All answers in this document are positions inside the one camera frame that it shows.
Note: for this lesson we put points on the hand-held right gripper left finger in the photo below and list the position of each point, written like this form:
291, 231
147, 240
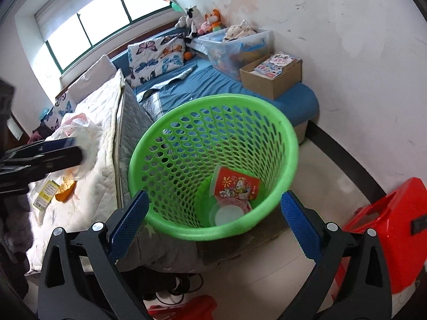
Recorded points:
131, 216

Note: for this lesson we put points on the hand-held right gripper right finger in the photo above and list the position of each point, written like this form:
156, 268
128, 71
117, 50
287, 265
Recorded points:
300, 223

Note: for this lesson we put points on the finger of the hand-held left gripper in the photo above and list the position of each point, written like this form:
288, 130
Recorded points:
60, 160
56, 144

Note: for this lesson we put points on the white plastic bag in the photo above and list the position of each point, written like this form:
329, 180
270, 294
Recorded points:
83, 130

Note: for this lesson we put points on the orange-red foam fruit net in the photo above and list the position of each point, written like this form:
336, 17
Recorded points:
65, 191

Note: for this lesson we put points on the clear packet with yellow label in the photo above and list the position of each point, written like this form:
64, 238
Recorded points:
45, 195

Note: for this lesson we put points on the green plastic mesh basket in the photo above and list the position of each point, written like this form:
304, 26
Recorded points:
200, 130

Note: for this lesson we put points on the person's left forearm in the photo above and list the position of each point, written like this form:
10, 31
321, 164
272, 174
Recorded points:
13, 226

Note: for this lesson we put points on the small butterfly print pillow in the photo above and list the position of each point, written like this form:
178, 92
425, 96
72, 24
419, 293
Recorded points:
65, 106

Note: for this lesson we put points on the white quilted bedspread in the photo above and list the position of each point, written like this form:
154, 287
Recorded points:
96, 113

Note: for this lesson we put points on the red snack packet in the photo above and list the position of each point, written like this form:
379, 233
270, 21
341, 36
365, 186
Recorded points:
237, 185

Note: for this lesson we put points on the white pillow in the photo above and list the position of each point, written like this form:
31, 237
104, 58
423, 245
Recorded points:
90, 76

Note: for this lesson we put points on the grey quilted mattress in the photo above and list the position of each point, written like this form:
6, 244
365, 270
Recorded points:
131, 126

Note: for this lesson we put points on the black and white shoes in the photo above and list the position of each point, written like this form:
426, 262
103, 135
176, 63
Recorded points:
176, 286

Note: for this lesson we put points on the large red plastic stool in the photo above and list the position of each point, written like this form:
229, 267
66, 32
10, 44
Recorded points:
400, 226

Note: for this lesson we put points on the grey patterned quilt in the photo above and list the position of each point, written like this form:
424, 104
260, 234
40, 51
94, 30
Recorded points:
150, 103

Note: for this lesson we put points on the small red plastic stool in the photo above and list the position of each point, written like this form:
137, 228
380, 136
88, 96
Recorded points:
186, 308

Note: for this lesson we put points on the large butterfly print pillow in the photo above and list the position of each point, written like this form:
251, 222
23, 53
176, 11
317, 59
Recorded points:
153, 61

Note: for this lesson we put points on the green framed window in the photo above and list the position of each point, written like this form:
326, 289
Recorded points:
100, 23

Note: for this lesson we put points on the cardboard box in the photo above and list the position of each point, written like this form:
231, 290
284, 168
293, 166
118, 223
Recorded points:
272, 85

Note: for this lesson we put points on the blue bed sheet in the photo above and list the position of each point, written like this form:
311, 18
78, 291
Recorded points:
216, 83

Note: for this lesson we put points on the small orange ball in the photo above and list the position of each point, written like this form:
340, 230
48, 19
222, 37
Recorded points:
188, 55

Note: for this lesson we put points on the stack of colourful books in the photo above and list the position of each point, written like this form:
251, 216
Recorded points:
275, 65

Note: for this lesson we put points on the small white plush toy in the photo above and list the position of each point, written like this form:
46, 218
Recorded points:
180, 22

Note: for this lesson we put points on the clear plastic storage bin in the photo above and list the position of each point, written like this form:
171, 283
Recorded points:
220, 55

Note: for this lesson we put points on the pink plush toy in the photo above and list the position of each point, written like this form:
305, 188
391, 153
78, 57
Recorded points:
203, 28

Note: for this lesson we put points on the black and white cow plush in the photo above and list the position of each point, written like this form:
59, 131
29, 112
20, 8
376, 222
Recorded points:
194, 16

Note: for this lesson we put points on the patterned cream cloth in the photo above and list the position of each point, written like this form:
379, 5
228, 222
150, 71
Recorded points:
240, 31

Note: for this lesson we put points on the orange fox plush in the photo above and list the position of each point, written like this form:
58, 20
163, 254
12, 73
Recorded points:
213, 18

